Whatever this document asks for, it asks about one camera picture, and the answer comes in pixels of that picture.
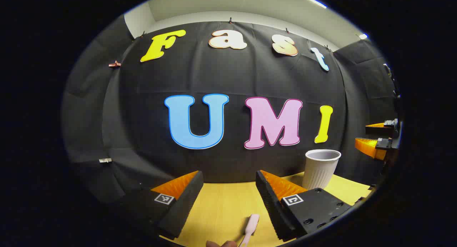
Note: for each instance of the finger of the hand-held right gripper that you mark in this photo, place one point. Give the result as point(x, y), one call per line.
point(369, 147)
point(378, 130)

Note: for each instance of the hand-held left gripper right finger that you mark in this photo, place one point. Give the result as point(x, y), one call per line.
point(271, 207)

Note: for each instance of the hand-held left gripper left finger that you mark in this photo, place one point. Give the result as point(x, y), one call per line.
point(185, 204)

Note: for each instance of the small pale pink broom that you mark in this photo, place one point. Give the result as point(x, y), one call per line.
point(251, 223)

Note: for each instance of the white ribbed garbage bin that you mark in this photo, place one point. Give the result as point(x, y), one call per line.
point(317, 172)

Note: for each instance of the yellow wooden desktop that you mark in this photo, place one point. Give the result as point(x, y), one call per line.
point(221, 211)

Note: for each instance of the silver clip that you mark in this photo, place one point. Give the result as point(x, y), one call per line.
point(105, 160)

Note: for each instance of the black backdrop cloth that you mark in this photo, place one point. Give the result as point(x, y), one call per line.
point(228, 72)

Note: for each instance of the ceiling light strip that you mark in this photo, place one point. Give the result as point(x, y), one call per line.
point(314, 1)

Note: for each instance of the red clip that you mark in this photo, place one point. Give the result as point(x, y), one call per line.
point(115, 64)

